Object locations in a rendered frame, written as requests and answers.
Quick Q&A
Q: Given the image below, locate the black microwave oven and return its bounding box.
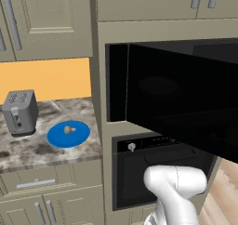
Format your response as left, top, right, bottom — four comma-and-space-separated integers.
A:
104, 37, 238, 124

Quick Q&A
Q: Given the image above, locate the blue round plate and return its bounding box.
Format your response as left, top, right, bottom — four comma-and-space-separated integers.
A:
46, 120, 91, 149

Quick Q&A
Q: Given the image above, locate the black built-in oven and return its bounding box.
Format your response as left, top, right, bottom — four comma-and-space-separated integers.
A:
111, 131, 218, 212

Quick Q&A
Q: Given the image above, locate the beige base cupboard door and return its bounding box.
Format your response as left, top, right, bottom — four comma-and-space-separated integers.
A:
42, 185, 105, 225
0, 195, 46, 225

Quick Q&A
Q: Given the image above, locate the black microwave door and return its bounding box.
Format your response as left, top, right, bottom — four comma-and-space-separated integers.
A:
126, 43, 238, 164

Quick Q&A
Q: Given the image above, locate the beige drawer front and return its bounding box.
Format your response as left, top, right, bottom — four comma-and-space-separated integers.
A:
0, 165, 74, 196

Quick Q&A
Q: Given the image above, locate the brown mushroom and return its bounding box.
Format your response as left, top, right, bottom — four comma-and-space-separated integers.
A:
63, 126, 77, 136

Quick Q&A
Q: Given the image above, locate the grey toaster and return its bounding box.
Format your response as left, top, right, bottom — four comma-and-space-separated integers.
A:
1, 89, 40, 138

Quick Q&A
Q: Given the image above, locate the grey drawer handle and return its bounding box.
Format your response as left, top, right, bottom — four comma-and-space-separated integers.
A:
16, 178, 57, 190

